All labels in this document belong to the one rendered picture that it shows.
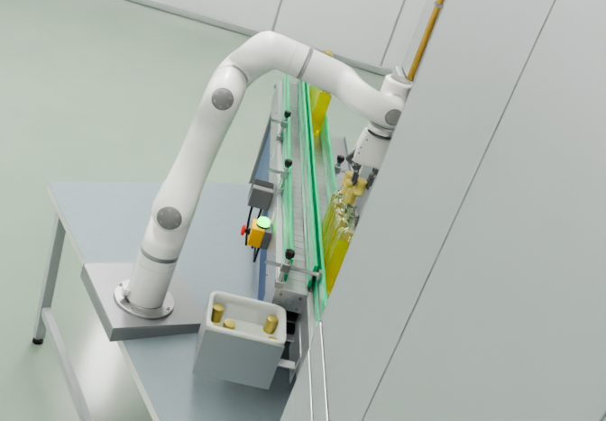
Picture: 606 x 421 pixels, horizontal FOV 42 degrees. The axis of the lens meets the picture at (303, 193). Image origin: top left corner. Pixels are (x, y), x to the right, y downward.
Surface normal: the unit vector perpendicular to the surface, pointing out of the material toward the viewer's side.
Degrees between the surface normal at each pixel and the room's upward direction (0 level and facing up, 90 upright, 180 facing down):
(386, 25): 90
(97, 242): 0
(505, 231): 90
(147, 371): 0
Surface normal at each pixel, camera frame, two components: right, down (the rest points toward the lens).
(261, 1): 0.03, 0.47
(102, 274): 0.34, -0.84
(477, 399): -0.95, -0.26
